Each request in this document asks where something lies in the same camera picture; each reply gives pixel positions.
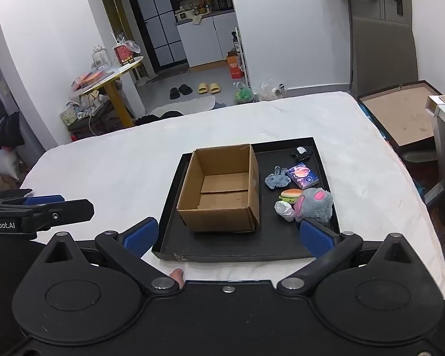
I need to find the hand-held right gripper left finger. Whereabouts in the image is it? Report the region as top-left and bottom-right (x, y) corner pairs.
(41, 217), (182, 296)

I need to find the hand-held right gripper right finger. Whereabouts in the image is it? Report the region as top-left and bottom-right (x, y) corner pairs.
(276, 218), (419, 297)

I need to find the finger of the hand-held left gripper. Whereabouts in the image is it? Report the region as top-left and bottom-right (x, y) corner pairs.
(30, 199), (95, 231)
(0, 194), (65, 208)

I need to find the white tissue packet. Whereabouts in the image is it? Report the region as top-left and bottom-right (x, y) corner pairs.
(274, 200), (296, 222)

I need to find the hamburger plush toy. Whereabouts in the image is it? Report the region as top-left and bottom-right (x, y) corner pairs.
(279, 188), (305, 204)

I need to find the purple tissue pack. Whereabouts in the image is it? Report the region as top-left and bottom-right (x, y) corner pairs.
(287, 165), (318, 190)

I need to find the black tray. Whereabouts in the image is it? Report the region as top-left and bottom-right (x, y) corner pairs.
(151, 137), (342, 264)

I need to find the brown cardboard box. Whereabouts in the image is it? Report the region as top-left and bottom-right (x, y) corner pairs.
(177, 143), (260, 233)

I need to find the person's right hand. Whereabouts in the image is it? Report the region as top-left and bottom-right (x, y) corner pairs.
(169, 269), (187, 289)

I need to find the grey pink mouse plush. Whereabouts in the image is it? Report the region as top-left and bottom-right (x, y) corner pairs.
(294, 188), (334, 224)

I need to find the white plastic sack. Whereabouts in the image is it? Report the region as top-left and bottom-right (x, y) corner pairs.
(0, 147), (23, 177)

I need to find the small blue-grey plush toy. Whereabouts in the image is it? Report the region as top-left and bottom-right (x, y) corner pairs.
(264, 167), (291, 190)

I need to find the black bag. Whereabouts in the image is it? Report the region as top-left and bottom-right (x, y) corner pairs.
(0, 111), (25, 149)

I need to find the green tissue box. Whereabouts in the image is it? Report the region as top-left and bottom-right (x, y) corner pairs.
(60, 106), (77, 125)

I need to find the round table with yellow leg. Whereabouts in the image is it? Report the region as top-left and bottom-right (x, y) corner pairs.
(80, 56), (144, 128)

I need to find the dark cloth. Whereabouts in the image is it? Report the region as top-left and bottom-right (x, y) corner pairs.
(135, 110), (184, 125)

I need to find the bag of orange packets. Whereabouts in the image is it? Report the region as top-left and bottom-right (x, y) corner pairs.
(71, 70), (110, 93)

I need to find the pale floor rug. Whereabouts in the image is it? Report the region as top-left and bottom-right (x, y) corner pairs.
(150, 96), (216, 116)

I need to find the brown shallow box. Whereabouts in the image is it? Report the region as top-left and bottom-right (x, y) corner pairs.
(357, 80), (445, 152)

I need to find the clear glass jar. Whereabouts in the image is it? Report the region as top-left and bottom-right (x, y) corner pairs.
(92, 44), (111, 71)

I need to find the clear plastic bag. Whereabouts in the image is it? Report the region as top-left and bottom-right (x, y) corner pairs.
(258, 80), (288, 101)

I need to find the green plastic bag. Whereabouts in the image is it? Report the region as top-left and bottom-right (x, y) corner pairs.
(233, 82), (253, 104)

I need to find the red box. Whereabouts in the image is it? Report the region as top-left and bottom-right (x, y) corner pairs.
(113, 42), (135, 66)

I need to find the white side table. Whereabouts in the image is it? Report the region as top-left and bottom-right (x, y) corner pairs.
(425, 94), (445, 204)

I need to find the orange cardboard box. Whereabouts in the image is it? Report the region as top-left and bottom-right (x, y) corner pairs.
(226, 51), (243, 79)

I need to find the white shelf rack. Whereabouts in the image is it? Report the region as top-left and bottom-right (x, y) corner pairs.
(234, 26), (251, 88)

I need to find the grey board panel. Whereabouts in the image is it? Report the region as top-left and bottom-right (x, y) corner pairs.
(350, 15), (419, 99)

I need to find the black-framed glass door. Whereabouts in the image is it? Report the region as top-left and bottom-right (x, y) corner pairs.
(120, 0), (188, 73)

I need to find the white kitchen cabinet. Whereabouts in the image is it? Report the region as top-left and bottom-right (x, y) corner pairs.
(176, 11), (238, 68)

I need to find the black beaded bracelet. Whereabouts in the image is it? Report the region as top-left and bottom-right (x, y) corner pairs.
(290, 146), (313, 162)

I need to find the white cable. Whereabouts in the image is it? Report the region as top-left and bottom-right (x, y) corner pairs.
(88, 93), (101, 136)

